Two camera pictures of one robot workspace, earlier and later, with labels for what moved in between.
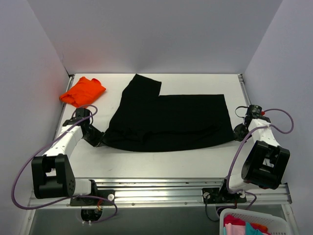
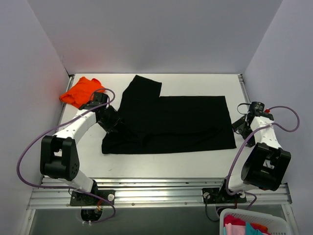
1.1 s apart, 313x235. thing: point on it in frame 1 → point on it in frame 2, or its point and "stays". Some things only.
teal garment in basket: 250,230 stays
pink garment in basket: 234,225 stays
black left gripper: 95,136 → 111,126
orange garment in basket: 263,228 stays
